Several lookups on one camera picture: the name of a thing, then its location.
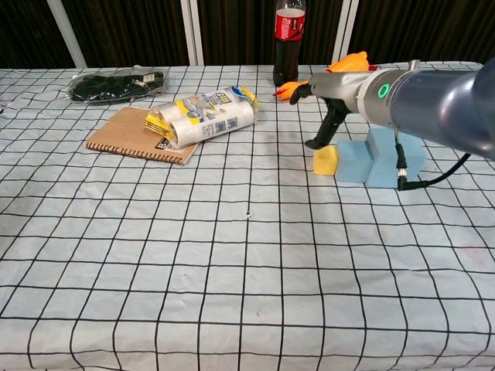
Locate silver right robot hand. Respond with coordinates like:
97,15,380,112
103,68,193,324
288,70,378,151

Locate medium blue foam block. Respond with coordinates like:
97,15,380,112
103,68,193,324
334,140,375,183

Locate small yellow foam block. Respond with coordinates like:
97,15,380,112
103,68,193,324
312,145,340,177

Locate yellow rubber chicken toy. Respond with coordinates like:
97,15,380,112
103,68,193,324
272,50,379,102

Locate cola bottle red label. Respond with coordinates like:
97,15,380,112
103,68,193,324
272,0,307,87

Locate large blue foam block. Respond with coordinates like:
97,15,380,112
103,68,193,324
366,127,426,189

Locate pack of white rolls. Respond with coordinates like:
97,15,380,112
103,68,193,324
144,85,261,149

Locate brown spiral notebook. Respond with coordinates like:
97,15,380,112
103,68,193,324
84,106,202,166

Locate black gloves in plastic bag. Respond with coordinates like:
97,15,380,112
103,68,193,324
66,66,171,105

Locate checkered light blue tablecloth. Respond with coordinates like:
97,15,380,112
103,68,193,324
0,60,495,371

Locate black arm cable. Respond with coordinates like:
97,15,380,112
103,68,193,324
394,129,472,192

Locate double white frame post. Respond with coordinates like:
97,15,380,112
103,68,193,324
179,0,205,66

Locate slanted white frame post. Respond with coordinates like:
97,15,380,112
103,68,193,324
46,0,88,70

